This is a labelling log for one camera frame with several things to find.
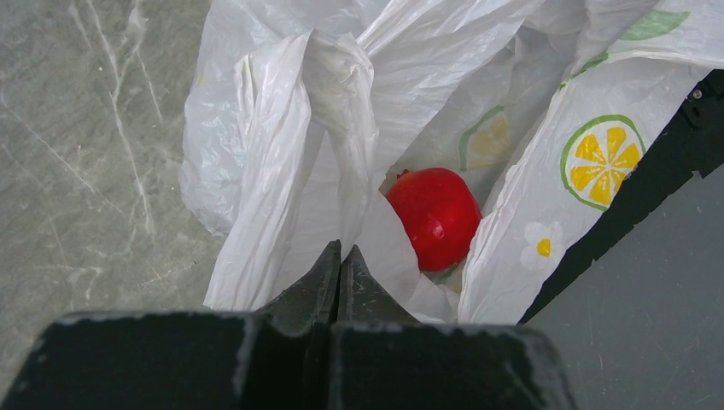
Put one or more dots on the white printed plastic bag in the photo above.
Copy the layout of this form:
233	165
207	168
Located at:
301	111

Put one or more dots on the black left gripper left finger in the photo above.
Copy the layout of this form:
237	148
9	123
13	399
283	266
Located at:
270	358

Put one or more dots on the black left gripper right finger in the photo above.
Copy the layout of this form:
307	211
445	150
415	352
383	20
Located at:
383	358

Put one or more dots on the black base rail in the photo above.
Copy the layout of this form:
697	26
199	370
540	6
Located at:
691	143

